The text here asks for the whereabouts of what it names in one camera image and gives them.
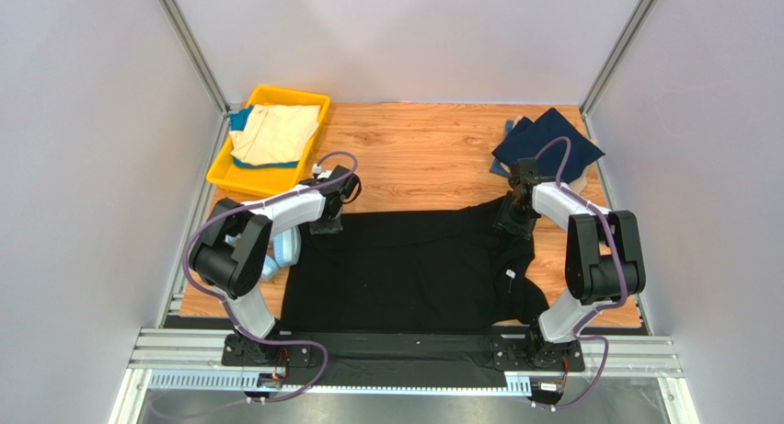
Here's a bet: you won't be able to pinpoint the black t shirt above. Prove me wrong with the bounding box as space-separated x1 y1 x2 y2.
281 199 548 333

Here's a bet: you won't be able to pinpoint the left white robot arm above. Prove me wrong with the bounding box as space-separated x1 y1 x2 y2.
183 166 361 343

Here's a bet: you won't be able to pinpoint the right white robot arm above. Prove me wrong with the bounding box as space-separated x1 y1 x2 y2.
495 158 647 345

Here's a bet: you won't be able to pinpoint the light blue headphones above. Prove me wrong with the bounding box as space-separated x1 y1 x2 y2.
222 226 301 285

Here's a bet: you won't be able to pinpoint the folded navy t shirt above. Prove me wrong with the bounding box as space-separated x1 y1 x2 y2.
491 107 606 186

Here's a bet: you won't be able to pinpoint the cream t shirt in tray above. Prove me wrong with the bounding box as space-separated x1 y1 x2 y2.
229 106 318 165

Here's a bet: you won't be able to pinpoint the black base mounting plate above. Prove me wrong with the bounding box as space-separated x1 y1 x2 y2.
220 327 586 388

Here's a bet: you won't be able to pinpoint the teal t shirt in tray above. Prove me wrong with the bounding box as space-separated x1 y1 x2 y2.
229 105 298 169

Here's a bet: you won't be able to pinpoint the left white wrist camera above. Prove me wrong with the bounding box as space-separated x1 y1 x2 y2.
311 164 333 181

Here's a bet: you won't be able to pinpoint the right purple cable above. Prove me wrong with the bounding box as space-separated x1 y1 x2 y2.
534 135 631 411

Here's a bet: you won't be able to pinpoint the purple cable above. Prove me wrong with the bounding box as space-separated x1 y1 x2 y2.
534 135 631 411
183 151 362 407

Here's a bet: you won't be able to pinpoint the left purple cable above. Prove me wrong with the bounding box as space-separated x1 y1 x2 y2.
183 151 362 407

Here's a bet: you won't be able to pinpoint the aluminium frame rail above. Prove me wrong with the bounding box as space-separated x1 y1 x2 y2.
156 0 230 328

